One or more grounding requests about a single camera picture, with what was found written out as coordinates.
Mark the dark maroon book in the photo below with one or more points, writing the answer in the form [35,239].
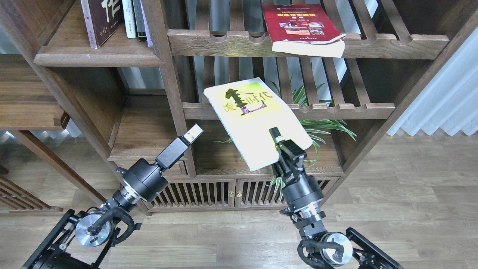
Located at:
[102,18]

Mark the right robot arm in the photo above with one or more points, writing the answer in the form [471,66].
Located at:
[319,248]

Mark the green spider plant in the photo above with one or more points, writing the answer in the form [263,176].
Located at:
[321,127]

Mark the wooden slatted chair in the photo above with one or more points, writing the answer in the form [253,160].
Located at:
[20,201]

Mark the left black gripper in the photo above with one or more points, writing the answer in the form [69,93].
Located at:
[144,180]

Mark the yellow green book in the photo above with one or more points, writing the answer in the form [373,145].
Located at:
[254,119]

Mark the red book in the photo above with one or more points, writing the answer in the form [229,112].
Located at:
[303,29]

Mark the thin white upright book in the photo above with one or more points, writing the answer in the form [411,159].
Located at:
[147,30]

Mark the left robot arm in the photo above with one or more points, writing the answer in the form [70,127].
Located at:
[111,223]

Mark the white curtain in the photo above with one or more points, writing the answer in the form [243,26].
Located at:
[449,103]

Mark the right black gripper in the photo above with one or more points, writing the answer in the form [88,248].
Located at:
[302,192]

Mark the dark green upright book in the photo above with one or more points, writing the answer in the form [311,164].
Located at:
[140,22]

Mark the dark wooden bookshelf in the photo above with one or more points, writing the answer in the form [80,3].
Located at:
[131,100]

